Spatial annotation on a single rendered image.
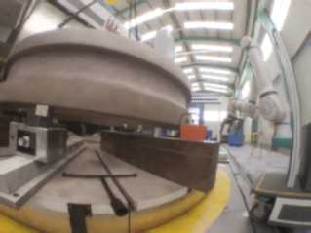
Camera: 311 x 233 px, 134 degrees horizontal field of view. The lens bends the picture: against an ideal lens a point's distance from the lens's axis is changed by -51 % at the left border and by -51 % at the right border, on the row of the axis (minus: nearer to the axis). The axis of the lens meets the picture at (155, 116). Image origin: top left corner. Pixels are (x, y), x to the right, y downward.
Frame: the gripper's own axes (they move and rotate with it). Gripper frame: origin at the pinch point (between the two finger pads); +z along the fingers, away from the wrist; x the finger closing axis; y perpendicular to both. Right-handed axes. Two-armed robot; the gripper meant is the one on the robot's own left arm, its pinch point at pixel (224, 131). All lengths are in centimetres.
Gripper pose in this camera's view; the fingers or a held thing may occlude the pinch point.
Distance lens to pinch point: 135.6
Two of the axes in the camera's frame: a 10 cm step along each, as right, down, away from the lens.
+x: -8.9, -0.1, -4.6
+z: -1.6, 9.4, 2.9
